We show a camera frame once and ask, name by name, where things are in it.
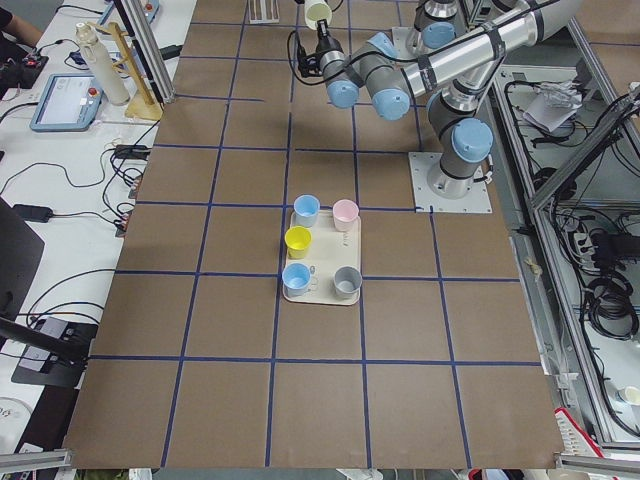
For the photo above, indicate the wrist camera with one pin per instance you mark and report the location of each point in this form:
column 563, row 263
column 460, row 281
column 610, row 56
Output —
column 307, row 64

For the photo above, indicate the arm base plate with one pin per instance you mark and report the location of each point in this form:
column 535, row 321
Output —
column 400, row 42
column 434, row 192

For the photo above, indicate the grey plastic cup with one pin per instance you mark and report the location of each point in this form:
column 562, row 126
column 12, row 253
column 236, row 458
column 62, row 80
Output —
column 347, row 282

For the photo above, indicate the cream plastic tray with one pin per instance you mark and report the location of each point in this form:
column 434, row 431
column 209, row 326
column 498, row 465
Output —
column 330, row 250

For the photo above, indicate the blue cup tray end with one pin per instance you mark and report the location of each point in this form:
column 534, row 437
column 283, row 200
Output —
column 296, row 278

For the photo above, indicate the yellow plastic cup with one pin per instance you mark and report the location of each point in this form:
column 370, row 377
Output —
column 298, row 240

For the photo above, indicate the wooden stand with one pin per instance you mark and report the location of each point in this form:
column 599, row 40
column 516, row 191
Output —
column 143, row 104

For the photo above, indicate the white water bottle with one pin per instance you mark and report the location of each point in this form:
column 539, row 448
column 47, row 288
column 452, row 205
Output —
column 98, row 60

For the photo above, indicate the pink plastic cup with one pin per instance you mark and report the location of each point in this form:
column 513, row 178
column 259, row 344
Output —
column 345, row 213

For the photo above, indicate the aluminium frame post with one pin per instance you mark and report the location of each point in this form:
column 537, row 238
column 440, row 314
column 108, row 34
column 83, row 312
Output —
column 137, row 26

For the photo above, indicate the blue teach pendant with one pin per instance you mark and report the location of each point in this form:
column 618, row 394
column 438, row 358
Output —
column 69, row 103

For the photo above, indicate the black power adapter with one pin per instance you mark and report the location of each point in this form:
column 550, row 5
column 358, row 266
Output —
column 33, row 213

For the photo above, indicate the white plastic cup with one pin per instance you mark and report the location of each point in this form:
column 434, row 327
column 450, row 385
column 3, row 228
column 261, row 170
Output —
column 316, row 11

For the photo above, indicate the blue cup near pink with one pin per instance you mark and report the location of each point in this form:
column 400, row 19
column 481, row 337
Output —
column 306, row 210

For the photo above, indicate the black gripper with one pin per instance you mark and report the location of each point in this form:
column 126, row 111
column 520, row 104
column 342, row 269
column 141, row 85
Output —
column 325, row 43

